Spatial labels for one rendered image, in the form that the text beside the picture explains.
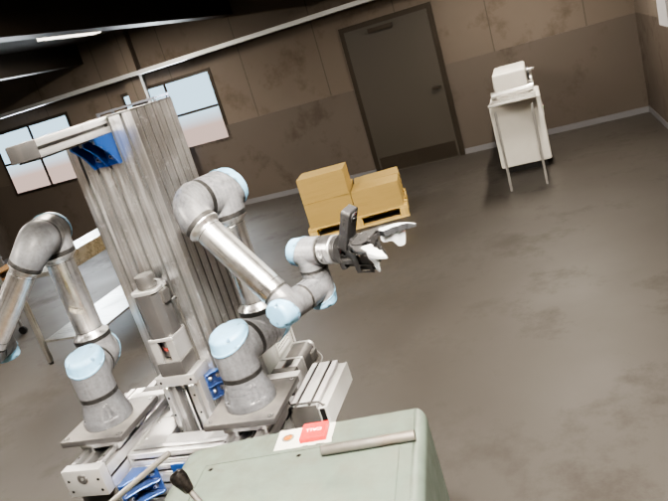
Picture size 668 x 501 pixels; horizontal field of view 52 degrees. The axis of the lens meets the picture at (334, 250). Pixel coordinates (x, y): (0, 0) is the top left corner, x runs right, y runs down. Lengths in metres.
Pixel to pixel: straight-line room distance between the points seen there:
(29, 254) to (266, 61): 8.67
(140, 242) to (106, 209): 0.14
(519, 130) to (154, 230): 6.63
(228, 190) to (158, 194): 0.24
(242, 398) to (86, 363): 0.50
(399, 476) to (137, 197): 1.14
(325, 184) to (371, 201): 0.55
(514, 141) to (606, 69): 2.17
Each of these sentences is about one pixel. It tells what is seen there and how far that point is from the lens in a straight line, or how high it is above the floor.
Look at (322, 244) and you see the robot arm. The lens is 1.70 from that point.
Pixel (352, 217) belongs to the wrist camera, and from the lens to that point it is 1.61.
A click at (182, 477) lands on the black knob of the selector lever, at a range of 1.33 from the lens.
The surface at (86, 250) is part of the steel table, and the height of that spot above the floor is 0.93.
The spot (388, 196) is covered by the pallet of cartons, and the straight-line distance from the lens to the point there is 7.66.
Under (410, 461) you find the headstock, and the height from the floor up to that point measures 1.26.
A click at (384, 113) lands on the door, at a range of 10.15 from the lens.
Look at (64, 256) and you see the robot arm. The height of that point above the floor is 1.67.
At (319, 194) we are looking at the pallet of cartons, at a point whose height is 0.51.
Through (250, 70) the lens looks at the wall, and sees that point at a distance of 10.65.
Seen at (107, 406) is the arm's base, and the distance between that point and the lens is 2.21.
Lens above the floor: 2.05
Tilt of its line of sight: 16 degrees down
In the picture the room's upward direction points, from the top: 17 degrees counter-clockwise
